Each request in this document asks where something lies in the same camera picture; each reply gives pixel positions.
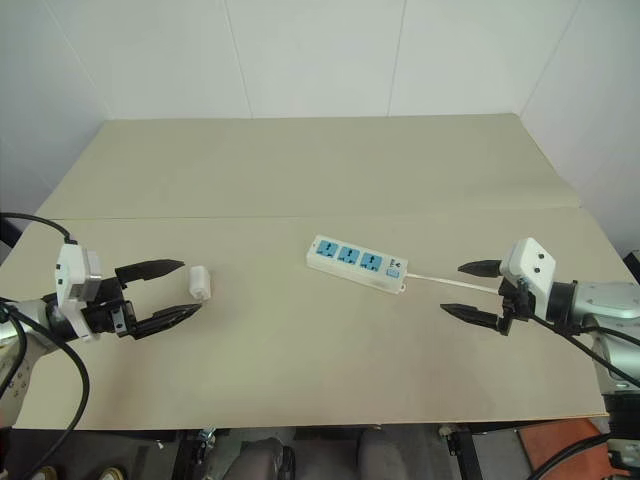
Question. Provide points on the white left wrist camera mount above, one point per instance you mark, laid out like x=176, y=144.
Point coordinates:
x=67, y=265

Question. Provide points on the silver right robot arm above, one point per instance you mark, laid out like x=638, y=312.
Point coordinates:
x=600, y=300

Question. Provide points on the round tan shoe tip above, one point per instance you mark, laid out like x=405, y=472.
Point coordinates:
x=111, y=473
x=44, y=473

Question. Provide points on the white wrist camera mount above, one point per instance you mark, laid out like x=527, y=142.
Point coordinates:
x=67, y=265
x=530, y=260

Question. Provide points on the white plug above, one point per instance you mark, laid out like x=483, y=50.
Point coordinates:
x=199, y=282

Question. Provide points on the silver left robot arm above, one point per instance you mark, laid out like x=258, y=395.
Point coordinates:
x=33, y=315

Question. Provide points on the dark grey rounded shape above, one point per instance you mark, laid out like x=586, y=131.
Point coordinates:
x=265, y=460

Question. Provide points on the white power strip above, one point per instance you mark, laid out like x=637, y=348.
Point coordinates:
x=350, y=270

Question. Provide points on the black metal table leg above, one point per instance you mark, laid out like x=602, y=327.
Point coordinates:
x=187, y=455
x=465, y=452

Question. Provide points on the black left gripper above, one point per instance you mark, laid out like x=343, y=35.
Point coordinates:
x=107, y=315

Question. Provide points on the orange red mat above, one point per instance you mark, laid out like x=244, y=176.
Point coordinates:
x=560, y=442

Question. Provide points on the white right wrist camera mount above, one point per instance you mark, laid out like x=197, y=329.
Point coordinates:
x=530, y=260

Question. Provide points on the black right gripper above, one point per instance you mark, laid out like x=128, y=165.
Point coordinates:
x=515, y=302

